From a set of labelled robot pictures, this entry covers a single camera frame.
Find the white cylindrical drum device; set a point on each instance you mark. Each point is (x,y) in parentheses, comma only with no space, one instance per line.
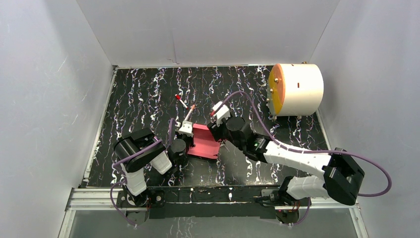
(294,89)

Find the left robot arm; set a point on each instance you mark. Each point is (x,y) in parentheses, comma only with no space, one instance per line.
(140,148)

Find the red capped white marker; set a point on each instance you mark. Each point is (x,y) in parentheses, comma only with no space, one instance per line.
(179,98)

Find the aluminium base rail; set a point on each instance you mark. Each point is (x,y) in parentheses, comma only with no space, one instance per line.
(103,198)

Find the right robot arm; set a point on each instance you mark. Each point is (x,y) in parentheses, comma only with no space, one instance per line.
(333,175)

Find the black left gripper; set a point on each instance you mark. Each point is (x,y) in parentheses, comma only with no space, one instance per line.
(189,140)

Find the orange capped white marker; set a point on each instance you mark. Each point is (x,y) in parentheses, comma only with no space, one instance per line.
(187,117)

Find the pink cardboard box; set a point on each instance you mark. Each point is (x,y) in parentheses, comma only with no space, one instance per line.
(204,144)

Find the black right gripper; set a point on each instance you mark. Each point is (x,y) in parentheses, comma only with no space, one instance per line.
(214,129)

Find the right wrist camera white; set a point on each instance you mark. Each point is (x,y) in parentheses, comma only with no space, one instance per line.
(219,112)

